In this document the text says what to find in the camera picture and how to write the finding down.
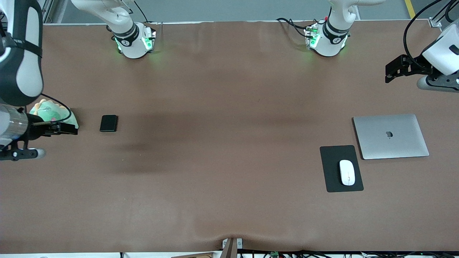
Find green dinosaur plush toy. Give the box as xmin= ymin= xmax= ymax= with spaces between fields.
xmin=29 ymin=99 xmax=79 ymax=129

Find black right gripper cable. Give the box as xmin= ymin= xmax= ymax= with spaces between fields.
xmin=40 ymin=93 xmax=72 ymax=123

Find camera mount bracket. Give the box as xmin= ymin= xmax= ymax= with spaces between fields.
xmin=221 ymin=238 xmax=243 ymax=258

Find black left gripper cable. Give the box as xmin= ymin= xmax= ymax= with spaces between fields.
xmin=403 ymin=0 xmax=459 ymax=68

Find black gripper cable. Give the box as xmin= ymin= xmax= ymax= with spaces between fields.
xmin=403 ymin=0 xmax=459 ymax=68
xmin=40 ymin=93 xmax=72 ymax=123

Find silver closed laptop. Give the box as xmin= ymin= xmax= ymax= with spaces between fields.
xmin=352 ymin=114 xmax=430 ymax=160

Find brown table cover mat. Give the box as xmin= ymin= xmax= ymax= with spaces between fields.
xmin=0 ymin=21 xmax=459 ymax=253

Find black right arm base cable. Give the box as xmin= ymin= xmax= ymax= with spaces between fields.
xmin=133 ymin=0 xmax=150 ymax=23

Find black arm base cable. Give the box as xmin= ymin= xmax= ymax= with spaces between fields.
xmin=276 ymin=17 xmax=316 ymax=38
xmin=133 ymin=0 xmax=150 ymax=23

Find black phone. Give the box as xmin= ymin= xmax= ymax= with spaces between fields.
xmin=99 ymin=115 xmax=118 ymax=132

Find black left arm base cable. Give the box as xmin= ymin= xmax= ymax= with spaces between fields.
xmin=276 ymin=17 xmax=316 ymax=38

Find white computer mouse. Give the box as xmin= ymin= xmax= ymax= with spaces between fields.
xmin=339 ymin=159 xmax=356 ymax=186

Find aluminium frame profile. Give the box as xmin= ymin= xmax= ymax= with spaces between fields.
xmin=428 ymin=0 xmax=459 ymax=28
xmin=38 ymin=0 xmax=55 ymax=25

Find black mouse pad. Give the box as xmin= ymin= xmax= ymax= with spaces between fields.
xmin=320 ymin=145 xmax=364 ymax=193

